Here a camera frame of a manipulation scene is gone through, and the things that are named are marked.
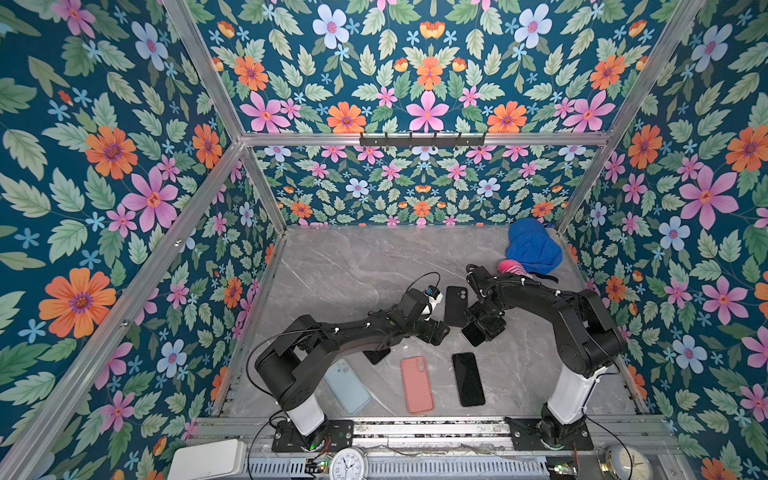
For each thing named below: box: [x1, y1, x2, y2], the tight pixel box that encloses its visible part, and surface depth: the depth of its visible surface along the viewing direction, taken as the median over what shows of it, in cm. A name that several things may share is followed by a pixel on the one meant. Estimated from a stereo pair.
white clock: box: [326, 447, 369, 480], surface depth 68 cm
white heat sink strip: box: [245, 457, 550, 480], surface depth 72 cm
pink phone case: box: [400, 356, 436, 414], surface depth 84 cm
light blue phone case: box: [324, 358, 372, 415], surface depth 84 cm
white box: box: [168, 439, 247, 480], surface depth 69 cm
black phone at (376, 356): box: [362, 348, 391, 365], surface depth 88 cm
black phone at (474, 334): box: [462, 322, 486, 347], surface depth 87 cm
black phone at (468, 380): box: [452, 352, 485, 407], surface depth 83 cm
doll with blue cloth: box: [506, 218, 563, 275], surface depth 113 cm
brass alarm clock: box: [596, 443, 653, 480], surface depth 67 cm
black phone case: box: [444, 286, 468, 327], surface depth 102 cm
